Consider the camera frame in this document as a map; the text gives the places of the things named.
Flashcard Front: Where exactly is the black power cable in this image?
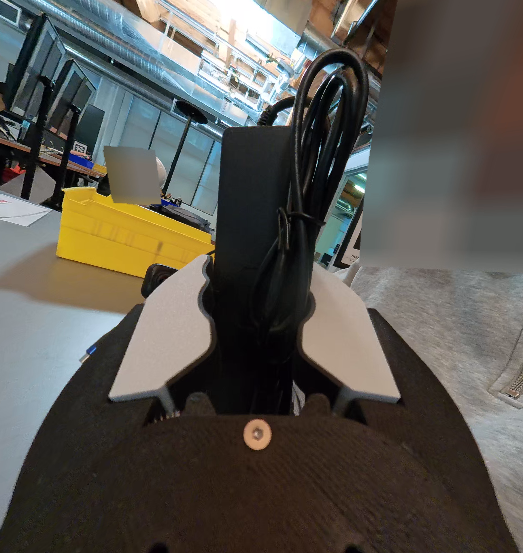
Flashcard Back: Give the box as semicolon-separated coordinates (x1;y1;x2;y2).
250;48;370;413

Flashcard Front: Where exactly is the black monitor stand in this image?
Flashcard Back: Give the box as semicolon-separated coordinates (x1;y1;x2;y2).
41;104;81;212
20;75;55;200

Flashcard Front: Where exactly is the black framed marker sign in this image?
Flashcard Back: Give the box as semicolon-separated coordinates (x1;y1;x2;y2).
334;207;368;269

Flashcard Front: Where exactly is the person's grey hoodie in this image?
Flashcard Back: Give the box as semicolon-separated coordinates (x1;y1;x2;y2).
331;259;523;553

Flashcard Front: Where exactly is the large black monitor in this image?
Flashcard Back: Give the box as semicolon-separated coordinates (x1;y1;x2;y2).
4;13;67;122

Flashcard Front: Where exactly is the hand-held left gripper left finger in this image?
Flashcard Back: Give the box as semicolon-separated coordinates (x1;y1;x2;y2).
109;255;217;414

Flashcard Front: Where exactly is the white paper sheet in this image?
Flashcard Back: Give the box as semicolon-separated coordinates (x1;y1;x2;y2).
0;187;52;227

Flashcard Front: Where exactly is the black floor lamp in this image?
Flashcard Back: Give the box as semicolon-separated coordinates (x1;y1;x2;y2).
164;107;208;195

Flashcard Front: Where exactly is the yellow plastic bin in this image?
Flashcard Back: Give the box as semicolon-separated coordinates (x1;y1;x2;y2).
56;187;216;278

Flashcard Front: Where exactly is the wooden desk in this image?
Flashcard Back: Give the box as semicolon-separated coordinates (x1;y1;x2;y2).
0;130;106;178

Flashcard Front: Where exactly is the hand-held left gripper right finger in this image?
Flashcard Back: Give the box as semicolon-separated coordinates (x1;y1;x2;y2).
296;263;401;415

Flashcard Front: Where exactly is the silver ventilation duct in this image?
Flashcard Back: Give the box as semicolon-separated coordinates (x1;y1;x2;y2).
28;0;262;122

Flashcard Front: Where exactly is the small black monitor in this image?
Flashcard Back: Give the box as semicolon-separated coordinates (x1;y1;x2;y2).
75;104;105;149

